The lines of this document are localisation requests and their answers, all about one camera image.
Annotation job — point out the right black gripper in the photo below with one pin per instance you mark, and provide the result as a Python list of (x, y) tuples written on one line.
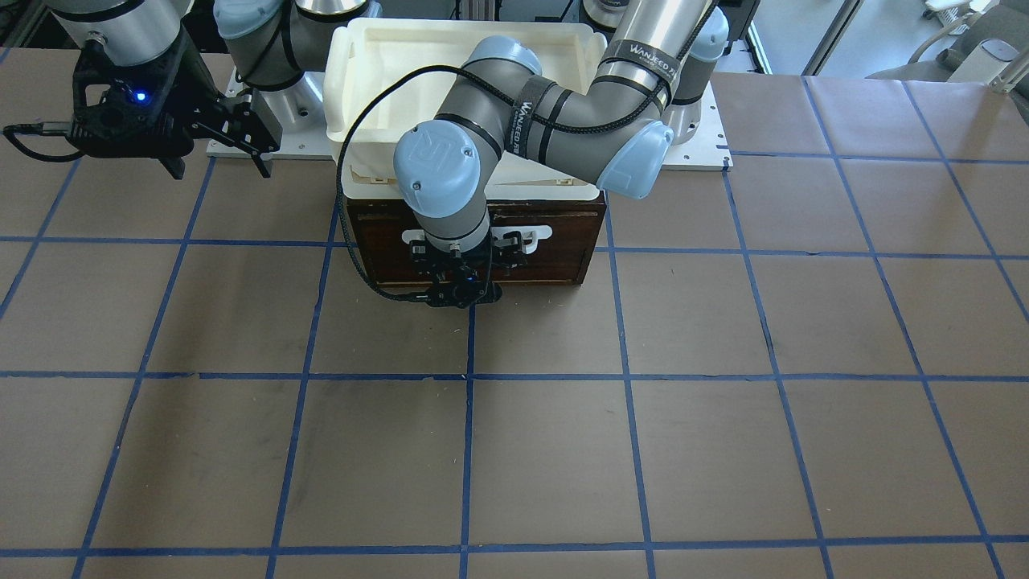
[(195, 90)]

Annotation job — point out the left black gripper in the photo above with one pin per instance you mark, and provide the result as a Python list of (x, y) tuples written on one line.
[(512, 248)]

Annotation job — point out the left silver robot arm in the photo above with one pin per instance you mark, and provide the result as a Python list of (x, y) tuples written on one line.
[(612, 136)]

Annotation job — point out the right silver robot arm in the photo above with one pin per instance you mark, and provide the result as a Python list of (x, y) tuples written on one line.
[(273, 43)]

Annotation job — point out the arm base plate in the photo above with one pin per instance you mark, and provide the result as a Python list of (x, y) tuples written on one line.
[(296, 116), (699, 141)]

